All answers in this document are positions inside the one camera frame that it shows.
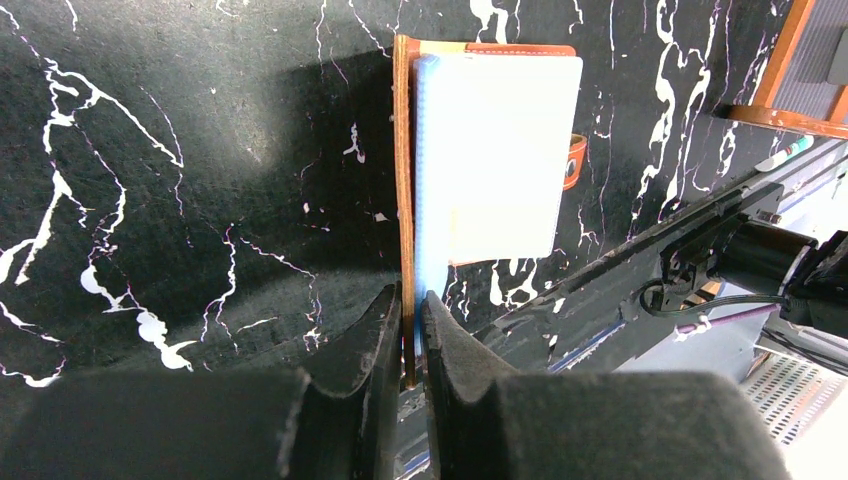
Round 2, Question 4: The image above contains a brown leather card holder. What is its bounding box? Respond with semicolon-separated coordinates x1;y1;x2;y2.
391;34;584;387

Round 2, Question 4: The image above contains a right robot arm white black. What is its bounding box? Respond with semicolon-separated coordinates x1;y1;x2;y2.
659;215;847;339

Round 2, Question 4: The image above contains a green white marker pen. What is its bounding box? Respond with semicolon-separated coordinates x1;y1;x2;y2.
755;135;814;173

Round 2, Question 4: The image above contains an orange wooden tiered rack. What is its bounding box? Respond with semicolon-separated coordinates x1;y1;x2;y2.
726;0;847;140

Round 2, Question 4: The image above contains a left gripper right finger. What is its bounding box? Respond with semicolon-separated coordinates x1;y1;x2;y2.
421;293;789;479

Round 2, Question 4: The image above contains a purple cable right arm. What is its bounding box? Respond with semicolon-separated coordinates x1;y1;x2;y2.
674;303;783;336

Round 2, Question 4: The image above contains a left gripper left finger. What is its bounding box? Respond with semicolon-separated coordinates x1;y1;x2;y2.
1;285;401;479

